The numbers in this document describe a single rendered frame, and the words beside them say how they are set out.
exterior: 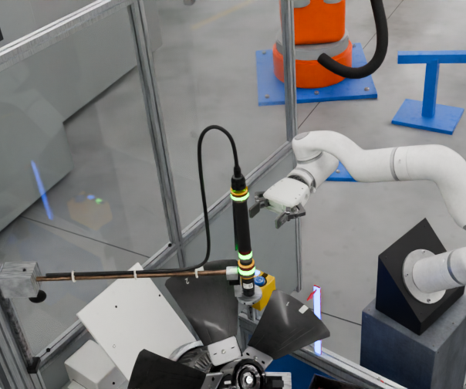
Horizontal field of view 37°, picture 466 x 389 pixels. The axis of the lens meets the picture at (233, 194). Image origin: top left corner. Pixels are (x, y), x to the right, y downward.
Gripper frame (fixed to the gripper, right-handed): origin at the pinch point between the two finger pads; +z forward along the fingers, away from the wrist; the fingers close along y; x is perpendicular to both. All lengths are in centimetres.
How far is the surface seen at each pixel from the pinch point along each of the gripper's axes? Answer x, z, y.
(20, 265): -7, 44, 51
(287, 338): -46.8, -0.7, -4.0
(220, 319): -33.0, 13.5, 9.1
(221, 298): -29.0, 9.3, 11.3
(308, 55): -136, -312, 188
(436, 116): -166, -320, 82
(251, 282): -14.2, 11.0, -1.9
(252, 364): -41.5, 16.3, -3.7
